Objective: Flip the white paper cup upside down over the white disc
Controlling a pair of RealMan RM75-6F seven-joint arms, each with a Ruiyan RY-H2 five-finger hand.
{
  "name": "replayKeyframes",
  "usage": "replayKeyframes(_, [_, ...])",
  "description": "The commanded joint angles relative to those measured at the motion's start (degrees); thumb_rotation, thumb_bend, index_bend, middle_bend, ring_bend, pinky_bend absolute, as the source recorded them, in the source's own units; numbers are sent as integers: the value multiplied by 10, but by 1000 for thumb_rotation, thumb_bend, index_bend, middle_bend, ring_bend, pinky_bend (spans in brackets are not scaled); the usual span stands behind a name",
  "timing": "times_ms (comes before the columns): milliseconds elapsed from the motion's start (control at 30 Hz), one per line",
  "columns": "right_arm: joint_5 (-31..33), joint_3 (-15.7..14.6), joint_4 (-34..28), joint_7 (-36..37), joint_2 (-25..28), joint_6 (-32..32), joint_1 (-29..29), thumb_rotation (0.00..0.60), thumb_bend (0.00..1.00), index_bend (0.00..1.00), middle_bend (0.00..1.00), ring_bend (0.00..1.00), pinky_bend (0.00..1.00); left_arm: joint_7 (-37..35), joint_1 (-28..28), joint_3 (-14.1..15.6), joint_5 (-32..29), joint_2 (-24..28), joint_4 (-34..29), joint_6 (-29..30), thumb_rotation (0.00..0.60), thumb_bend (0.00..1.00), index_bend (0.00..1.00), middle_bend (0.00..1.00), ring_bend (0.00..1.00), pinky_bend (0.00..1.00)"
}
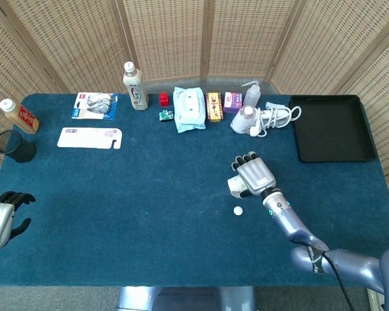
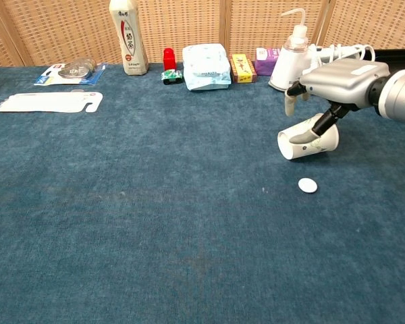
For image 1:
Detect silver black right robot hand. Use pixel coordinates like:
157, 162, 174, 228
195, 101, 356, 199
231, 150, 277, 199

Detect black mesh pen cup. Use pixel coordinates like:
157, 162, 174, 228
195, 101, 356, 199
0, 129, 38, 164

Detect white hair dryer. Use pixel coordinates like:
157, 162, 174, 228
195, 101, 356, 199
230, 102, 294, 134

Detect purple and white box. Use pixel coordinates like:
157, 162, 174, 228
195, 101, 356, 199
223, 91, 243, 115

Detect yellow and red box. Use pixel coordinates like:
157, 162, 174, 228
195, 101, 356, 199
206, 91, 224, 122

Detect clear plastic wash bottle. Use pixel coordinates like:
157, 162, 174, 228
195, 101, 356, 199
241, 80, 262, 108

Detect black rectangular tray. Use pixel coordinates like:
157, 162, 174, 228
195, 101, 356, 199
288, 94, 378, 164

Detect light blue wet wipes pack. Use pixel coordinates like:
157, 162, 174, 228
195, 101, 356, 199
172, 86, 207, 134

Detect brown drink bottle red label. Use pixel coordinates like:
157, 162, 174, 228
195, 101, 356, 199
0, 98, 40, 135

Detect blue table cloth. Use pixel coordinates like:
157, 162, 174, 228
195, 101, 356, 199
0, 93, 389, 288

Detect flat white card package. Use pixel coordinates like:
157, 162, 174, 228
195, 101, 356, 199
56, 126, 122, 150

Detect blue-grey robot torso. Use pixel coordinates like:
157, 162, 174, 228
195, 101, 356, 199
116, 286, 257, 311

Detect woven bamboo folding screen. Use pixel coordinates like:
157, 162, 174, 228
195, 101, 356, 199
0, 0, 389, 234

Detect milk tea plastic bottle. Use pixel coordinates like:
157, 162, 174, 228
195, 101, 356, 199
122, 61, 150, 111

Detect blue packaged earphones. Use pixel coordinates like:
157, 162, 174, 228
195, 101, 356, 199
71, 92, 120, 121

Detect white power cord with plug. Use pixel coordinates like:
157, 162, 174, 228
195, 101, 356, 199
248, 102, 302, 138

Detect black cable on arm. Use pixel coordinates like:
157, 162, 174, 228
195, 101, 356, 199
320, 251, 356, 311

